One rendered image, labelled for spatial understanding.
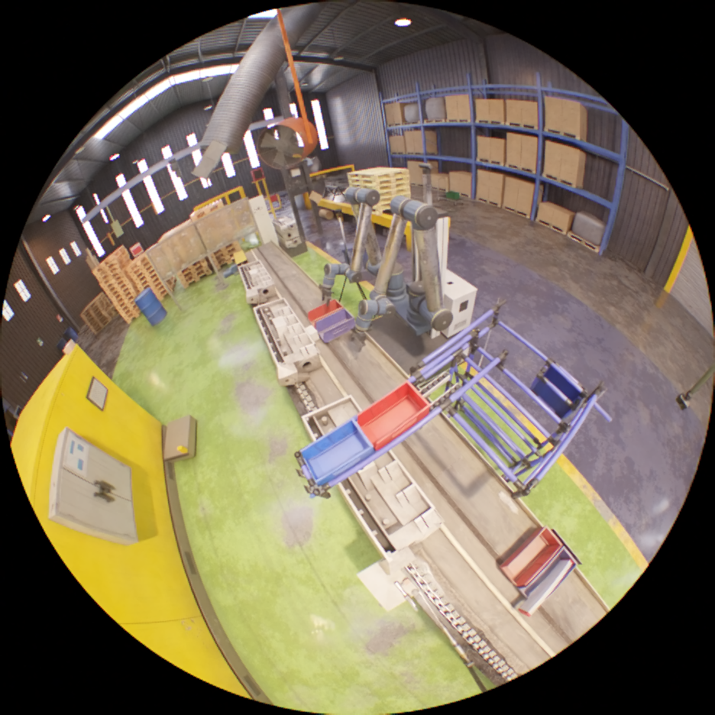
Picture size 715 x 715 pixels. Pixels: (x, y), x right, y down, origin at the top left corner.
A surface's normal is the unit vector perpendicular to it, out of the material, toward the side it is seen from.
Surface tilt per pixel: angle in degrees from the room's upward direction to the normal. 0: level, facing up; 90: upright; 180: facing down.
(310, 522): 0
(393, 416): 6
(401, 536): 10
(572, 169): 90
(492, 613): 0
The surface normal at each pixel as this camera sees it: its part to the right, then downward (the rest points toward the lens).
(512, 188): -0.85, 0.47
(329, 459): -0.23, -0.60
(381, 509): 0.00, -0.72
